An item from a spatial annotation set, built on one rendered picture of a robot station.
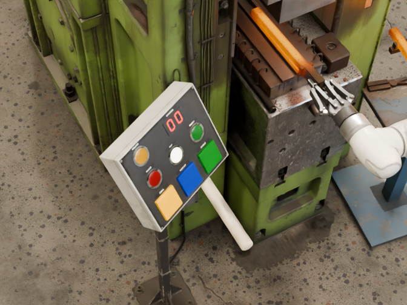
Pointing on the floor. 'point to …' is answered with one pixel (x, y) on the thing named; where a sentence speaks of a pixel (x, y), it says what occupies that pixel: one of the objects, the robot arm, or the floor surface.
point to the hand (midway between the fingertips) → (313, 77)
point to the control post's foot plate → (148, 297)
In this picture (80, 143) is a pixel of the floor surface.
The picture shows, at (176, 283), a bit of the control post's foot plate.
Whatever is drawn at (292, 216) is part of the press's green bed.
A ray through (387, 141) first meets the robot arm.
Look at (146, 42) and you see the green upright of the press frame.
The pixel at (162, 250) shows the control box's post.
